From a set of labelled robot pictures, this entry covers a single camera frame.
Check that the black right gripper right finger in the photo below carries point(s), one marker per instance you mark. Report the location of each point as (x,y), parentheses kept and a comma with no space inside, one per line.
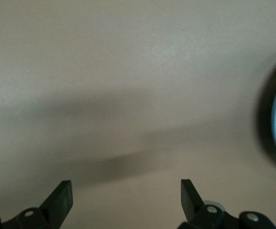
(190,202)

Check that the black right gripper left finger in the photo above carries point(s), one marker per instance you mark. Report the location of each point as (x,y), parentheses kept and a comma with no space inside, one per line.
(59,202)

